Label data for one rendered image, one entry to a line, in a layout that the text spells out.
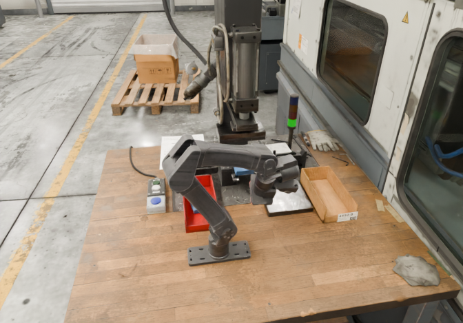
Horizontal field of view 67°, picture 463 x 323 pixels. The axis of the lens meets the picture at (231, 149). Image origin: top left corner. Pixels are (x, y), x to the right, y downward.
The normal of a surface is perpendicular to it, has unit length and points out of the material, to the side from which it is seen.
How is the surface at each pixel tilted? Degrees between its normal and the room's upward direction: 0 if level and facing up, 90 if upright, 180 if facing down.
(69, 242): 0
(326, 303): 0
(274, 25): 90
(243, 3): 90
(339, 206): 0
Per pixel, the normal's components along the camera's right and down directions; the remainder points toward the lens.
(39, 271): 0.00, -0.85
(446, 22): -0.99, 0.06
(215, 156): 0.44, 0.44
